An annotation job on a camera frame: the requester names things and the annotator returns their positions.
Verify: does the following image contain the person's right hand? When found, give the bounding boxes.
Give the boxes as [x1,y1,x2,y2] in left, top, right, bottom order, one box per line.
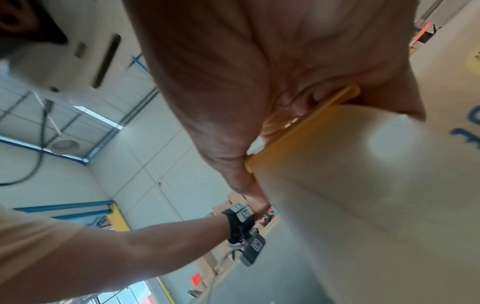
[121,0,427,206]

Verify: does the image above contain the brown cardboard box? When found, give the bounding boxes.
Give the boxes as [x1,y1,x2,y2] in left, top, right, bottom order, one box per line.
[262,0,480,304]

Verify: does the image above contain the person's left forearm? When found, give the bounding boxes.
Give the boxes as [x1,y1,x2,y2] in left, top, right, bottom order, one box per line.
[55,214,232,286]

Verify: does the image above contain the person's beige shirt sleeve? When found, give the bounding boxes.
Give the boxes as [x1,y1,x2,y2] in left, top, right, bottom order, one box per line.
[0,204,88,304]

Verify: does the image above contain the red motorcycle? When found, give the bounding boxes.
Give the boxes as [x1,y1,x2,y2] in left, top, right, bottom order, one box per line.
[258,207,281,227]

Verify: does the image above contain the left wrist tracker band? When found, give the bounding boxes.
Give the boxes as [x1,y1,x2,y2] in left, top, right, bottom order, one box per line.
[221,202,257,245]

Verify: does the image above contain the blue orange shelving rack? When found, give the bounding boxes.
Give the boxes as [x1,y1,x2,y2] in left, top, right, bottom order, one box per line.
[413,22,442,45]

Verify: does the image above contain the round ceiling light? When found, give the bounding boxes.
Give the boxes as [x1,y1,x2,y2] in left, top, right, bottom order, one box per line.
[50,138,82,156]

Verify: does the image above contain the white head-mounted camera rig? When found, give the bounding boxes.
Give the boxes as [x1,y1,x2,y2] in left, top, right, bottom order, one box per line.
[0,0,144,93]

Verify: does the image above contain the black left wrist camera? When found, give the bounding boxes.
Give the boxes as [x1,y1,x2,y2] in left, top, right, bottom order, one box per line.
[238,232,267,267]

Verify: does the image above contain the black headset cable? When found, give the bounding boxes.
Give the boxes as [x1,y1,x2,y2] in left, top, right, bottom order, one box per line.
[0,99,56,187]

